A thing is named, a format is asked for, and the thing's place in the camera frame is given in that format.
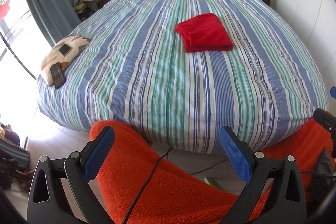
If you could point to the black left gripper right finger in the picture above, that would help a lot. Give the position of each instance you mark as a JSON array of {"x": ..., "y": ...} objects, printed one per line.
[{"x": 286, "y": 201}]

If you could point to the patterned cream cushion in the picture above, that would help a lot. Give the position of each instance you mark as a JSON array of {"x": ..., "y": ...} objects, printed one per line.
[{"x": 64, "y": 52}]

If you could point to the red knit sweater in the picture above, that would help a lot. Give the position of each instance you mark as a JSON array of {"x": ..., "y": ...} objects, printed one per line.
[{"x": 204, "y": 32}]

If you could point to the orange fleece pants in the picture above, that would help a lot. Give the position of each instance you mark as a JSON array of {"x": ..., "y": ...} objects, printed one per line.
[{"x": 135, "y": 182}]

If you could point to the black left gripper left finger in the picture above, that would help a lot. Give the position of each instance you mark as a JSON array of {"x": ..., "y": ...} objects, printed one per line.
[{"x": 47, "y": 199}]

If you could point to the striped blue green bedspread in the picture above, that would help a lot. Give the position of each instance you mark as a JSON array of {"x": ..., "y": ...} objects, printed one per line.
[{"x": 135, "y": 70}]

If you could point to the black smartphone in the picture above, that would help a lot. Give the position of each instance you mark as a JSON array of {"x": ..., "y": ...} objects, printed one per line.
[{"x": 57, "y": 75}]

